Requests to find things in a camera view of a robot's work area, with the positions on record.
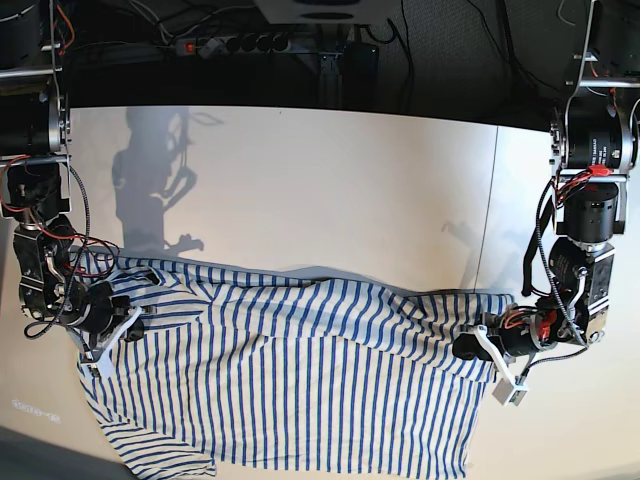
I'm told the grey monitor stand base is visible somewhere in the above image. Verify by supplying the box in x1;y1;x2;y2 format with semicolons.
255;0;397;24

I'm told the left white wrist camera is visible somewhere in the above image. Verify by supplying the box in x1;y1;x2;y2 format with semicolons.
467;325;529;406

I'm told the black power strip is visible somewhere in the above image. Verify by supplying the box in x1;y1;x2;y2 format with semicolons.
175;33;292;58

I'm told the aluminium table frame post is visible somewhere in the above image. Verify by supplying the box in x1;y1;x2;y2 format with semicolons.
318;52;342;110

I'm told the black power adapter box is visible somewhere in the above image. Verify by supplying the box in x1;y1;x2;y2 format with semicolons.
342;42;379;77

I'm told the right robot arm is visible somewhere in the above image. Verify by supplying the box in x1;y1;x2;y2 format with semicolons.
1;1;144;348

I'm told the blue white striped T-shirt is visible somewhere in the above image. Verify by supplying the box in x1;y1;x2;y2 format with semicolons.
79;258;512;479

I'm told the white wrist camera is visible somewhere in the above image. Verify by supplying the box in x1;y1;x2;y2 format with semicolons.
79;306;145;379
467;325;529;406

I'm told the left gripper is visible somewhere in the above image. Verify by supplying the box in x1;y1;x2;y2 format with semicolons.
452;306;558;361

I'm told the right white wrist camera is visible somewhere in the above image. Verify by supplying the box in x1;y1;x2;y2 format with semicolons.
79;306;145;379

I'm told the white cable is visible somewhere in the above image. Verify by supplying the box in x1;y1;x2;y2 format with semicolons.
557;0;594;31

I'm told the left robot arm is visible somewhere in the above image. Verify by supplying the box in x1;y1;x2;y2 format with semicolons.
452;1;639;362

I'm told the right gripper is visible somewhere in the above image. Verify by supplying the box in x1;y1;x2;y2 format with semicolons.
64;282;145;345

